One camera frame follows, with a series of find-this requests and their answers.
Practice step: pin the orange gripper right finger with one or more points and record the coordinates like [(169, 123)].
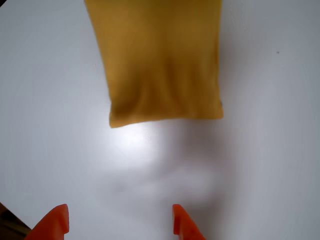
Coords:
[(183, 225)]

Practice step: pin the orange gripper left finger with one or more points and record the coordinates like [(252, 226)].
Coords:
[(52, 225)]

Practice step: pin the yellow bean bag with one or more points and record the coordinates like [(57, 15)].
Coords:
[(157, 62)]

